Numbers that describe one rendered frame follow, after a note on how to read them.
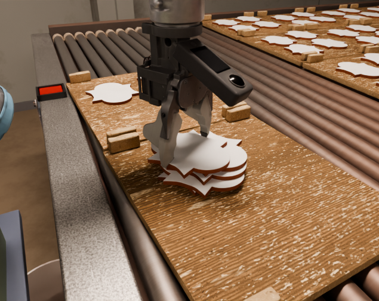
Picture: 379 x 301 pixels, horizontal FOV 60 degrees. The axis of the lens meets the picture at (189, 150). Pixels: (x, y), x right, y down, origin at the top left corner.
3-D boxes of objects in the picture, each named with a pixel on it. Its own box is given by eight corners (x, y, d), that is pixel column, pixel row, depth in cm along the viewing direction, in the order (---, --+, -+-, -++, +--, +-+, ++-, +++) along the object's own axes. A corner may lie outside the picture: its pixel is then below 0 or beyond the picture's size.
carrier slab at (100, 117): (104, 155, 64) (103, 149, 63) (66, 88, 95) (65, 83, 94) (250, 119, 78) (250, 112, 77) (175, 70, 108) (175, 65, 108)
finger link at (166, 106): (170, 137, 51) (184, 82, 50) (179, 140, 50) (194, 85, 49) (151, 136, 47) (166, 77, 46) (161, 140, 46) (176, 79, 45)
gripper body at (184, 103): (169, 89, 57) (166, 15, 50) (210, 101, 52) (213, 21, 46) (138, 103, 52) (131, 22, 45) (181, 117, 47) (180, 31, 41)
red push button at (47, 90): (40, 100, 88) (39, 95, 88) (40, 92, 93) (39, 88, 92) (64, 97, 90) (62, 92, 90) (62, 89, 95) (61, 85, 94)
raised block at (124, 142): (111, 154, 61) (109, 141, 60) (108, 150, 62) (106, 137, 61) (141, 146, 63) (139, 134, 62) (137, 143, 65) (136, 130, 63)
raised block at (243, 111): (229, 123, 72) (230, 111, 71) (224, 120, 73) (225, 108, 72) (250, 117, 75) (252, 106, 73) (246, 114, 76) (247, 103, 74)
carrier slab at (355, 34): (375, 55, 124) (378, 43, 122) (303, 33, 157) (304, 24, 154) (435, 46, 136) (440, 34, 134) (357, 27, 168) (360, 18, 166)
